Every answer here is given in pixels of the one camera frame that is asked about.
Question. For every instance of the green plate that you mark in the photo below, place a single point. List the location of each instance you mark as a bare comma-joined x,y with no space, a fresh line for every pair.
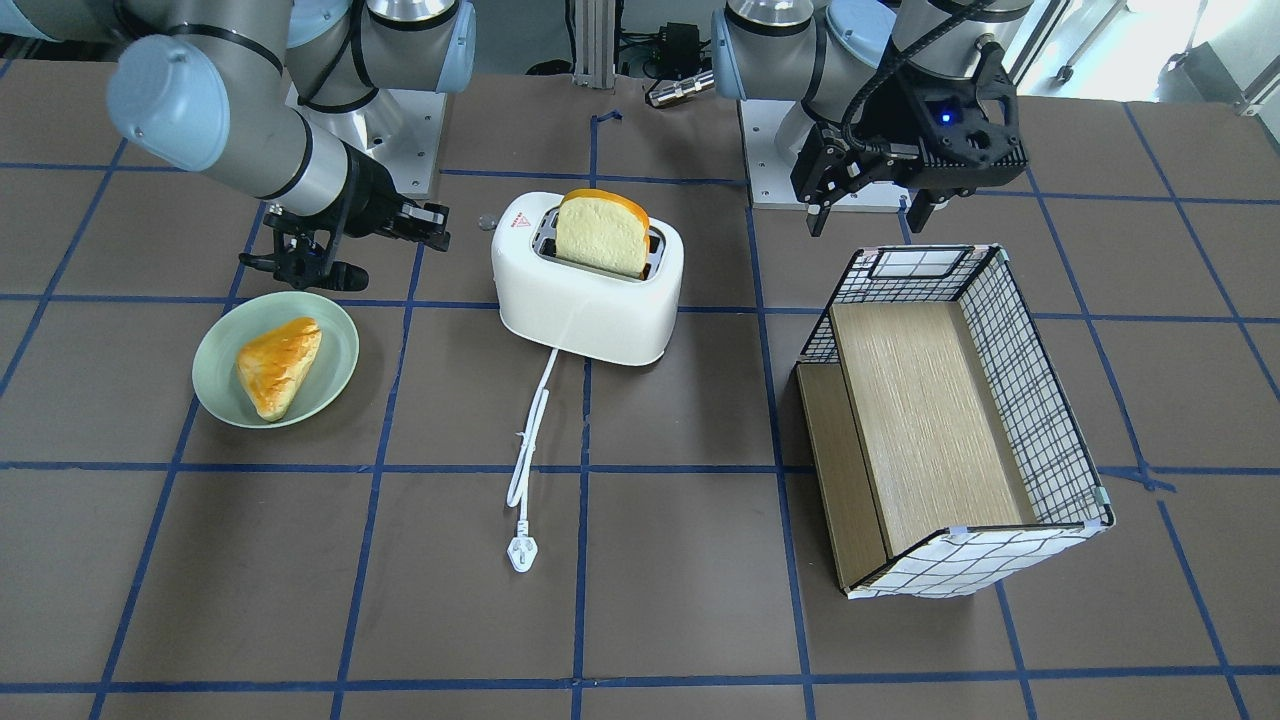
213,371

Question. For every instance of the silver cylindrical connector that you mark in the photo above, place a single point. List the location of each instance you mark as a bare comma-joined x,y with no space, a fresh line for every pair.
668,93

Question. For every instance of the bread slice in toaster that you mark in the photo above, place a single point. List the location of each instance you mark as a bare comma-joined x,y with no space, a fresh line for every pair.
603,230

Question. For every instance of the aluminium frame post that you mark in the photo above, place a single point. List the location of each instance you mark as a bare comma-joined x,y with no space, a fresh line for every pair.
594,29

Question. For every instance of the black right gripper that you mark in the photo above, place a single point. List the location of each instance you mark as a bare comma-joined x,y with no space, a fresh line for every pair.
367,197

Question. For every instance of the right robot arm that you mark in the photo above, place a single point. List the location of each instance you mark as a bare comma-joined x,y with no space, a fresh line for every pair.
252,94

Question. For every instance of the wire basket with wooden shelf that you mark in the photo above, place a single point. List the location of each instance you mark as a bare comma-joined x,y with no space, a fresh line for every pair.
947,453

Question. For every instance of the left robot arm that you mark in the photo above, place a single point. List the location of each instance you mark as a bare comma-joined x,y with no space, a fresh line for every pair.
829,59

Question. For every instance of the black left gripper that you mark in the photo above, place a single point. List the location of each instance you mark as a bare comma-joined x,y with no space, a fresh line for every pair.
899,118

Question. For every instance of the triangular pastry bread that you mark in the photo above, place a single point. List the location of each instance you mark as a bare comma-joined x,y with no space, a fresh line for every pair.
272,367

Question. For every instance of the white toaster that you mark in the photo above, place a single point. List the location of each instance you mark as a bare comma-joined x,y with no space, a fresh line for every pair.
578,309

